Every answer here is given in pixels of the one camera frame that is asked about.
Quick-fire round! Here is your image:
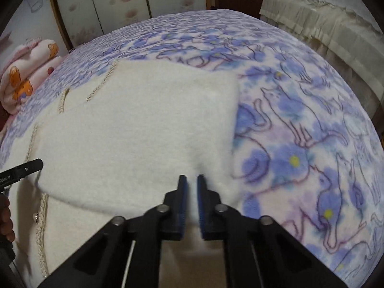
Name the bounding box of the blue cat print blanket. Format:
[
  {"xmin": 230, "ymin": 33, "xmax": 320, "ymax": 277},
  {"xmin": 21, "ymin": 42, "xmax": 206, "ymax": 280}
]
[{"xmin": 0, "ymin": 8, "xmax": 384, "ymax": 288}]

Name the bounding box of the person's left hand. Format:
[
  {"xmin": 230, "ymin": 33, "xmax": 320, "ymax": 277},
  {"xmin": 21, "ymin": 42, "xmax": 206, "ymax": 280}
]
[{"xmin": 0, "ymin": 192, "xmax": 15, "ymax": 242}]

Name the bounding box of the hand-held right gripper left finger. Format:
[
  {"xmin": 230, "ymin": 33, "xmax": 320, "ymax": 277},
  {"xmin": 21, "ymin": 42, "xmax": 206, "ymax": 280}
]
[{"xmin": 37, "ymin": 175, "xmax": 189, "ymax": 288}]

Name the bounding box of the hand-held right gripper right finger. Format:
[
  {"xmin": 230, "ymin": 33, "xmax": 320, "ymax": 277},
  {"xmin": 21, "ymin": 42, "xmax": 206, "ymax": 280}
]
[{"xmin": 196, "ymin": 174, "xmax": 348, "ymax": 288}]

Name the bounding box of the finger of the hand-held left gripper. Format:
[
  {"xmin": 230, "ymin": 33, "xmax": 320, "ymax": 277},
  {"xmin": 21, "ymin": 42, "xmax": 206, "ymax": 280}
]
[{"xmin": 0, "ymin": 158, "xmax": 44, "ymax": 187}]

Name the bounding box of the cream lace-covered furniture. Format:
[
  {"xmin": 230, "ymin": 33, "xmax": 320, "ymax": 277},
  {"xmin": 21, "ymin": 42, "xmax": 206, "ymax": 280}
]
[{"xmin": 259, "ymin": 0, "xmax": 384, "ymax": 117}]

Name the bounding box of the white fluffy towel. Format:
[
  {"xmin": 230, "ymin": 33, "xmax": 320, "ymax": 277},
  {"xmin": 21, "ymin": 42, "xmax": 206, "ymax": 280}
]
[{"xmin": 6, "ymin": 59, "xmax": 240, "ymax": 288}]

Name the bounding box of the floral sliding door wardrobe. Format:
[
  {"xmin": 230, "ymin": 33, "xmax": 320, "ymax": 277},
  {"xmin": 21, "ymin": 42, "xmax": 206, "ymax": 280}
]
[{"xmin": 47, "ymin": 0, "xmax": 215, "ymax": 48}]

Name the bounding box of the pink cartoon pillow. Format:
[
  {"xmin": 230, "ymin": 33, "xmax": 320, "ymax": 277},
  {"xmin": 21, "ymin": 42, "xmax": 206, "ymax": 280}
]
[{"xmin": 0, "ymin": 38, "xmax": 62, "ymax": 115}]

